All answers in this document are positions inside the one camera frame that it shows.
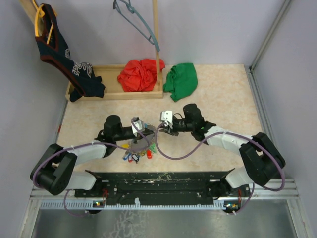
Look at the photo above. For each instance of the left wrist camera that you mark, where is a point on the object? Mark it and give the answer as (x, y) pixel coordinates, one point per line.
(138, 127)

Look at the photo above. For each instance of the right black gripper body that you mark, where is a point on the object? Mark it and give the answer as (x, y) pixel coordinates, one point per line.
(180, 125)

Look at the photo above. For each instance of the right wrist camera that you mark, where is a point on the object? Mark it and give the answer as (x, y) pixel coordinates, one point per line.
(166, 117)

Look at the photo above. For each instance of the green crumpled cloth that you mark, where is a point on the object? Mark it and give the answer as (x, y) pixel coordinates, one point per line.
(181, 81)

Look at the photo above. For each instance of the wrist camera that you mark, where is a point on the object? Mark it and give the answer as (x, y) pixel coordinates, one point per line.
(166, 117)
(138, 127)

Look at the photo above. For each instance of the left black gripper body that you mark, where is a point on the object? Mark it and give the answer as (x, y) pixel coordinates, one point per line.
(125, 135)

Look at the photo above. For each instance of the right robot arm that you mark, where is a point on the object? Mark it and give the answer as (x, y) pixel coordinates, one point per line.
(262, 160)

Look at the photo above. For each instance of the grey cable duct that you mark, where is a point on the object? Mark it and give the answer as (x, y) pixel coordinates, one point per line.
(95, 204)

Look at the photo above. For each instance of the bunch of coloured keys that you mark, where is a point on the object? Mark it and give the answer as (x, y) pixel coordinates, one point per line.
(135, 157)

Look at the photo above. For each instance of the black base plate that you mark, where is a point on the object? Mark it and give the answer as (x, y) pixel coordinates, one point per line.
(159, 188)

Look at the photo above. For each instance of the wooden tray rack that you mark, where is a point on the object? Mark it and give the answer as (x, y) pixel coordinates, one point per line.
(109, 73)

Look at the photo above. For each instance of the navy blue tank top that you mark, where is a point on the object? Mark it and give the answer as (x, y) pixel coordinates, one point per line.
(55, 51)

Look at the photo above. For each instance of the red crumpled cloth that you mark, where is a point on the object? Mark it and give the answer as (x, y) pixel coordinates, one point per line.
(138, 76)

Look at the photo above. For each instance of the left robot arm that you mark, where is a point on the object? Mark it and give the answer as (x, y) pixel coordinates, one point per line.
(55, 173)

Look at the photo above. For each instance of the yellow clothes hanger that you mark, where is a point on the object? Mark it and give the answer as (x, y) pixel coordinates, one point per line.
(40, 13)

